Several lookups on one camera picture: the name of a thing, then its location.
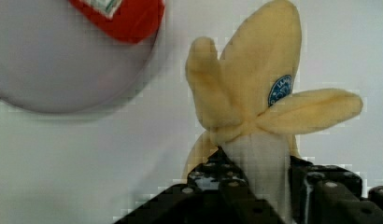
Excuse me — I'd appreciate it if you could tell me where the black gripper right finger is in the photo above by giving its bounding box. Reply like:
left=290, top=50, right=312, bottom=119
left=290, top=157, right=383, bottom=224

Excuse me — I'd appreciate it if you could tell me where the plush peeled banana toy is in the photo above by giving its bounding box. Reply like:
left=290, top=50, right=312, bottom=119
left=184, top=0, right=362, bottom=224

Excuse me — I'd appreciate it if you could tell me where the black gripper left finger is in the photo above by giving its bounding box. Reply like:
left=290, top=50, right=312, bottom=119
left=114, top=149, right=283, bottom=224

